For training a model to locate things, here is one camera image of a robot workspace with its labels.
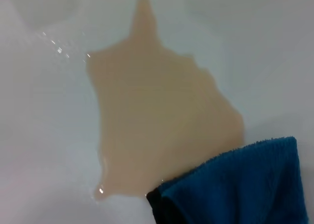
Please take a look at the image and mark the blue rag with black trim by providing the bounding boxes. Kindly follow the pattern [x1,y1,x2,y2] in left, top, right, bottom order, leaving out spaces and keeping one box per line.
[146,136,310,224]

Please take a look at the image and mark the brown water stain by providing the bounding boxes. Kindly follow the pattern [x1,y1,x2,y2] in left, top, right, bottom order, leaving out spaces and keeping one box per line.
[84,0,246,203]

